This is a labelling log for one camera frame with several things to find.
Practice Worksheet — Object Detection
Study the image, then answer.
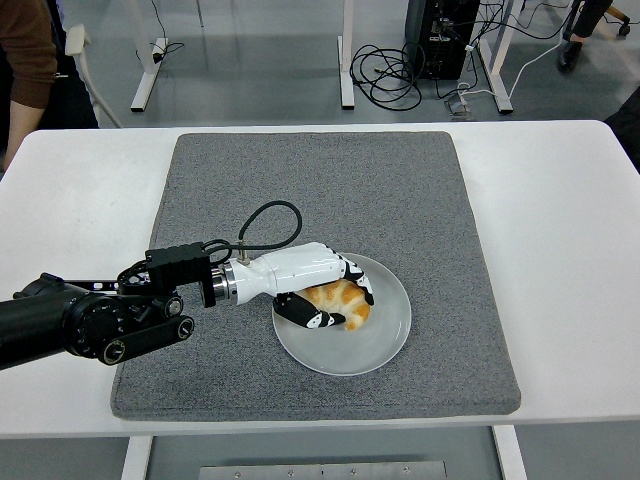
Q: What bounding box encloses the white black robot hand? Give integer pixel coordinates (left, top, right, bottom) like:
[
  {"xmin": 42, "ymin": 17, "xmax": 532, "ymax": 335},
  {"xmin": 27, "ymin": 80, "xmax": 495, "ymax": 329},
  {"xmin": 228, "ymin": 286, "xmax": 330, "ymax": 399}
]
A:
[{"xmin": 230, "ymin": 241, "xmax": 376, "ymax": 331}]

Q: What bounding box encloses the croissant bread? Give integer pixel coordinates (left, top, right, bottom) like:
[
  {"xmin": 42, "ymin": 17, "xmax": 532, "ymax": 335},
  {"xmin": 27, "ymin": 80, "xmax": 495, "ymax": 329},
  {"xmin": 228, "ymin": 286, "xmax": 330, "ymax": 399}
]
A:
[{"xmin": 302, "ymin": 279, "xmax": 372, "ymax": 333}]

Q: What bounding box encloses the grey round plate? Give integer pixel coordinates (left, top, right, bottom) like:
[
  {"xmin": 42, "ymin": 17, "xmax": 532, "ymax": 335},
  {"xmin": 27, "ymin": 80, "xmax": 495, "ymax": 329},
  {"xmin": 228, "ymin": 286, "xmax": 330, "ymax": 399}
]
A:
[{"xmin": 271, "ymin": 252, "xmax": 414, "ymax": 377}]

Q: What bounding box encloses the grey metal plate with screws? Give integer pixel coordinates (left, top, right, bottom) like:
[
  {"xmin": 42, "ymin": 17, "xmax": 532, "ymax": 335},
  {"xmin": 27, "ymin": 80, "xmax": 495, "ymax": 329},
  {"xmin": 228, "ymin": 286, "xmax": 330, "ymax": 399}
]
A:
[{"xmin": 198, "ymin": 460, "xmax": 448, "ymax": 480}]

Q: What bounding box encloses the grey fabric mat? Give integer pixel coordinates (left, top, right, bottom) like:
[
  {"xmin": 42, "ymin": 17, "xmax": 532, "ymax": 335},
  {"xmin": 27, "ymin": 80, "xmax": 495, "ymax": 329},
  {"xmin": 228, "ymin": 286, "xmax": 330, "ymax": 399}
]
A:
[{"xmin": 109, "ymin": 131, "xmax": 523, "ymax": 422}]

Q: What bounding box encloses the white desk leg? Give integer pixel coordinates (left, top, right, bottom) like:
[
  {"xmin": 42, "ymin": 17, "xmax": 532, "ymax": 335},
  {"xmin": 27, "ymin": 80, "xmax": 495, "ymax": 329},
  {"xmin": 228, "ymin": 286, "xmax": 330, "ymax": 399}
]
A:
[
  {"xmin": 337, "ymin": 0, "xmax": 357, "ymax": 110},
  {"xmin": 477, "ymin": 0, "xmax": 524, "ymax": 115},
  {"xmin": 130, "ymin": 0, "xmax": 170, "ymax": 113}
]

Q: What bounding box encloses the grey floor socket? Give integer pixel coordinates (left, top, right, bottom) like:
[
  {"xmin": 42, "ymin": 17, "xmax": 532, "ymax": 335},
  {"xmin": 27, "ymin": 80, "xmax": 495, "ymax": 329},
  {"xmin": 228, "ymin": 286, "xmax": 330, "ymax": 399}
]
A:
[{"xmin": 444, "ymin": 97, "xmax": 475, "ymax": 121}]

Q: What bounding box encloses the white table leg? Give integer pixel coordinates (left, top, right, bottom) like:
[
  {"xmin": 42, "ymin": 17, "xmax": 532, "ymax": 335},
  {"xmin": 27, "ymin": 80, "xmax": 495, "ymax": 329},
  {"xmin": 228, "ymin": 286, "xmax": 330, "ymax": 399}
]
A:
[
  {"xmin": 492, "ymin": 424, "xmax": 527, "ymax": 480},
  {"xmin": 121, "ymin": 436, "xmax": 154, "ymax": 480}
]

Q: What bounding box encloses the black computer tower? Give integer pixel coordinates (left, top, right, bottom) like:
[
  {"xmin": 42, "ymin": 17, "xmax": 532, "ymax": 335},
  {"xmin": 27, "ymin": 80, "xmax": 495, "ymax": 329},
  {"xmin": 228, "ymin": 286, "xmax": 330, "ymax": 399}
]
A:
[{"xmin": 403, "ymin": 0, "xmax": 481, "ymax": 81}]

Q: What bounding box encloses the white chair armrest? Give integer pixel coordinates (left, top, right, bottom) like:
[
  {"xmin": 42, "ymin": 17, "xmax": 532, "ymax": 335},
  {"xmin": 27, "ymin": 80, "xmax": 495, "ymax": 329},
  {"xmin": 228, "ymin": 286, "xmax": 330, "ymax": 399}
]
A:
[{"xmin": 66, "ymin": 23, "xmax": 124, "ymax": 129}]

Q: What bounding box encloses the person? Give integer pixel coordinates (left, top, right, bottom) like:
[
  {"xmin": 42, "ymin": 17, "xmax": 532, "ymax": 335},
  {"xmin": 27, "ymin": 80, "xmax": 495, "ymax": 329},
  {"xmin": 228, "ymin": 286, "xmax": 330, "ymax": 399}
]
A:
[{"xmin": 0, "ymin": 0, "xmax": 100, "ymax": 174}]

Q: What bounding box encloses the person's leg with black shoe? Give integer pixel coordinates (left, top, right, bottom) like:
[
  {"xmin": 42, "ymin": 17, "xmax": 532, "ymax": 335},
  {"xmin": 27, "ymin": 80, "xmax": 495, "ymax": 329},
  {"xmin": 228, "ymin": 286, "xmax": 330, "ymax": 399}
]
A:
[{"xmin": 557, "ymin": 0, "xmax": 614, "ymax": 71}]

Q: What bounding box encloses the dark fabric object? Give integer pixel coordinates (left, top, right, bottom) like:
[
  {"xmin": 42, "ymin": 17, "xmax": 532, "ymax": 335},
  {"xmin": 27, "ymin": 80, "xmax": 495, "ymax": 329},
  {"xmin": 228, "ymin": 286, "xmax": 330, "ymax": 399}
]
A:
[{"xmin": 603, "ymin": 94, "xmax": 640, "ymax": 174}]

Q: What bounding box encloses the office chair base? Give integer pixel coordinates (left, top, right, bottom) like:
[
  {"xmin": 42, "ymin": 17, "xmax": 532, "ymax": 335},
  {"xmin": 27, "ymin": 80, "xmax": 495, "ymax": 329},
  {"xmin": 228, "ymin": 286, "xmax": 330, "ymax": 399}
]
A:
[{"xmin": 599, "ymin": 3, "xmax": 632, "ymax": 37}]

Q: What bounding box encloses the black coiled cable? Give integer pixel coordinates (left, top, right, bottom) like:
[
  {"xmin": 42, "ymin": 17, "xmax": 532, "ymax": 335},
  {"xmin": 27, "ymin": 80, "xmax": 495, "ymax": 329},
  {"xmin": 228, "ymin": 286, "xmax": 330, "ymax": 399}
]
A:
[{"xmin": 349, "ymin": 42, "xmax": 424, "ymax": 112}]

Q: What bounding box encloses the thin black cable with plug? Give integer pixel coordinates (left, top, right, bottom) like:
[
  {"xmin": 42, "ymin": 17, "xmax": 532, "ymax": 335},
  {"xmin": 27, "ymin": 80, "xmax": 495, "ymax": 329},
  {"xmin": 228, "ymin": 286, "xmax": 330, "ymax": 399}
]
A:
[{"xmin": 148, "ymin": 0, "xmax": 186, "ymax": 65}]

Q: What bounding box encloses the white cable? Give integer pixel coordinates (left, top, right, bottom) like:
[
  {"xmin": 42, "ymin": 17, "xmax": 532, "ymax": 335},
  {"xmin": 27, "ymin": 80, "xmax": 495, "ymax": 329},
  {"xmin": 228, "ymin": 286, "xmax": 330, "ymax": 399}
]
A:
[{"xmin": 457, "ymin": 37, "xmax": 566, "ymax": 101}]

